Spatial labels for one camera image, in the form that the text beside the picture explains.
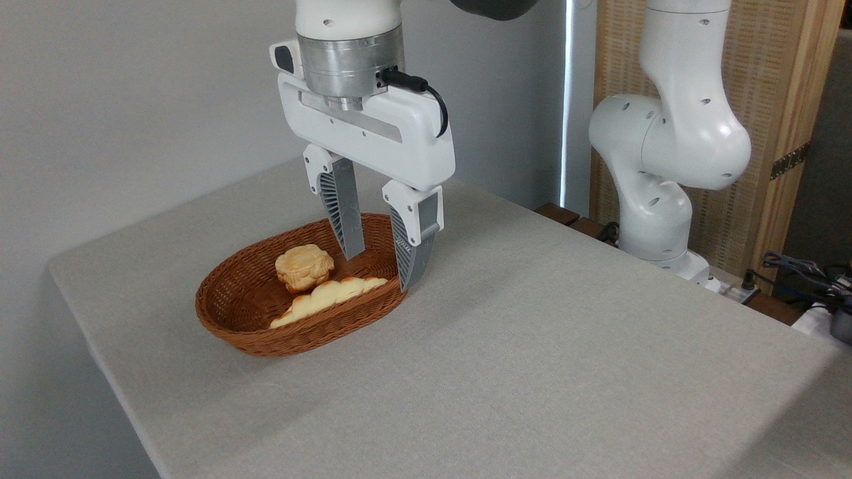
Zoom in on long lobed bread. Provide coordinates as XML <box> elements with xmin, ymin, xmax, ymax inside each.
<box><xmin>270</xmin><ymin>277</ymin><xmax>389</xmax><ymax>329</ymax></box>

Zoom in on black cable bundle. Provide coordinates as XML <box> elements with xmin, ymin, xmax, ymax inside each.
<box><xmin>761</xmin><ymin>251</ymin><xmax>852</xmax><ymax>308</ymax></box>

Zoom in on brown wicker basket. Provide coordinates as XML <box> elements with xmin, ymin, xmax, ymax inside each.
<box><xmin>195</xmin><ymin>213</ymin><xmax>408</xmax><ymax>358</ymax></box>

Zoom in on metal screen hinge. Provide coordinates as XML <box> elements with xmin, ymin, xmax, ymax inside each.
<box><xmin>770</xmin><ymin>142</ymin><xmax>812</xmax><ymax>181</ymax></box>

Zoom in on white cloth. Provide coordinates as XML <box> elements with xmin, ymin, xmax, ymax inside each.
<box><xmin>791</xmin><ymin>302</ymin><xmax>852</xmax><ymax>355</ymax></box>

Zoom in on round bread bun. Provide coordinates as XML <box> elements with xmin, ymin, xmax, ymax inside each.
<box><xmin>275</xmin><ymin>244</ymin><xmax>335</xmax><ymax>294</ymax></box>

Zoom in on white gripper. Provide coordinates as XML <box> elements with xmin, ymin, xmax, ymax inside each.
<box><xmin>277</xmin><ymin>72</ymin><xmax>457</xmax><ymax>293</ymax></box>

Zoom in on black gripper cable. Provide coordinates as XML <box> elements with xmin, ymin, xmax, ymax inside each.
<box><xmin>378</xmin><ymin>67</ymin><xmax>450</xmax><ymax>139</ymax></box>

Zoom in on wooden woven folding screen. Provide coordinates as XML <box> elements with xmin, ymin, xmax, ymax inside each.
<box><xmin>589</xmin><ymin>0</ymin><xmax>846</xmax><ymax>295</ymax></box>

